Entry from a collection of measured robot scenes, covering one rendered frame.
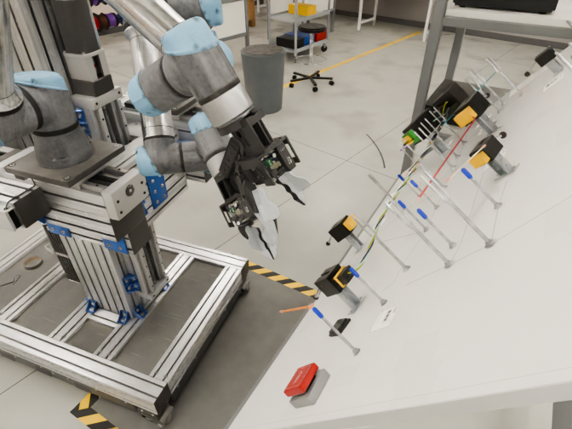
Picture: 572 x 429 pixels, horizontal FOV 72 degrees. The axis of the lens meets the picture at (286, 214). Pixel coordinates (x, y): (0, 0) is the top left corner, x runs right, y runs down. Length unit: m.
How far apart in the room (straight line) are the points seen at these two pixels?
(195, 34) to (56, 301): 1.81
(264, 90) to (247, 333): 2.78
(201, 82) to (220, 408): 1.54
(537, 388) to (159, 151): 0.85
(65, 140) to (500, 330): 1.07
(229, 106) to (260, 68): 3.56
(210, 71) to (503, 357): 0.51
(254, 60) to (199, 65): 3.56
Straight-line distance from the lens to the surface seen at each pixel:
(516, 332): 0.46
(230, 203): 0.84
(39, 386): 2.25
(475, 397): 0.43
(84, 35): 1.38
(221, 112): 0.63
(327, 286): 0.78
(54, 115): 1.18
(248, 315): 2.19
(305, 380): 0.65
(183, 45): 0.63
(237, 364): 2.02
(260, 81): 4.23
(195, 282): 2.10
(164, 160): 0.99
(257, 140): 0.62
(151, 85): 0.69
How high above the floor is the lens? 1.70
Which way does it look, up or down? 37 degrees down
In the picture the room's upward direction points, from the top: straight up
